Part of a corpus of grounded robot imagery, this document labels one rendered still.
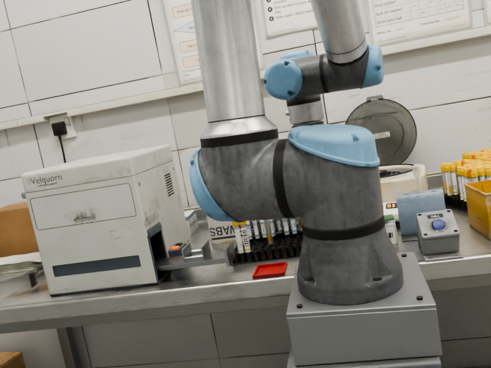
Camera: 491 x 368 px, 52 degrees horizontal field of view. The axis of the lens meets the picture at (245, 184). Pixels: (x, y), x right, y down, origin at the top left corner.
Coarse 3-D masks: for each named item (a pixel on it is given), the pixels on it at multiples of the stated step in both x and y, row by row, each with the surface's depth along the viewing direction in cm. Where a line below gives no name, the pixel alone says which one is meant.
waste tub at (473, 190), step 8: (464, 184) 114; (472, 184) 114; (480, 184) 114; (488, 184) 113; (472, 192) 109; (480, 192) 104; (488, 192) 114; (472, 200) 110; (480, 200) 105; (488, 200) 102; (472, 208) 111; (480, 208) 106; (488, 208) 102; (472, 216) 112; (480, 216) 107; (488, 216) 102; (472, 224) 113; (480, 224) 108; (488, 224) 102; (480, 232) 108; (488, 232) 103
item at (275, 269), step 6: (264, 264) 112; (270, 264) 112; (276, 264) 111; (282, 264) 111; (258, 270) 111; (264, 270) 110; (270, 270) 109; (276, 270) 108; (282, 270) 108; (252, 276) 106; (258, 276) 106; (264, 276) 106; (270, 276) 105; (276, 276) 105
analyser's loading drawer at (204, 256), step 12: (192, 252) 118; (204, 252) 113; (216, 252) 117; (228, 252) 112; (156, 264) 116; (168, 264) 114; (180, 264) 113; (192, 264) 113; (204, 264) 112; (228, 264) 111
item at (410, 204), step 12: (408, 192) 116; (420, 192) 113; (432, 192) 111; (408, 204) 112; (420, 204) 112; (432, 204) 111; (444, 204) 110; (408, 216) 113; (408, 228) 113; (408, 240) 113
